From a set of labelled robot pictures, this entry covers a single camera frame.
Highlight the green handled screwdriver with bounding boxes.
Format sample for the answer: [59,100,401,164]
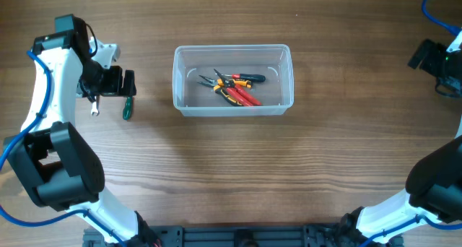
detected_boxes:
[122,97,134,121]

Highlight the orange black pliers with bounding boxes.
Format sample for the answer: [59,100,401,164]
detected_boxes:
[199,75,253,106]

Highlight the red black screwdriver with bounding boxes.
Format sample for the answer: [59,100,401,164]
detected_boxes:
[224,74,266,83]

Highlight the red handled snips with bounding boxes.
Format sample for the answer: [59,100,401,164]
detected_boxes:
[214,69,262,106]

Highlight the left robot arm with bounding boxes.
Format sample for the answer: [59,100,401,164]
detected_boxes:
[1,14,162,246]

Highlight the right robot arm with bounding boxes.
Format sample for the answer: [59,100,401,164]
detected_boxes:
[333,39,461,246]

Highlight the clear plastic container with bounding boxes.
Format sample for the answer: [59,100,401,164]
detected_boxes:
[172,44,295,117]

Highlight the silver combination wrench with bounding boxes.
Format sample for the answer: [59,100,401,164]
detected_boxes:
[90,101,100,116]

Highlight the left blue cable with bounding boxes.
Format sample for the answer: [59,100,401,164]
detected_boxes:
[0,50,127,247]

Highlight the blue cable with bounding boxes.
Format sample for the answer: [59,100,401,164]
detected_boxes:
[357,0,462,247]
[0,50,127,247]

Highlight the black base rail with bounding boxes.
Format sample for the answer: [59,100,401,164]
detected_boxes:
[82,223,404,247]

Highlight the right blue cable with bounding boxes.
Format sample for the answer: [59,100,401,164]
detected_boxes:
[357,0,462,247]

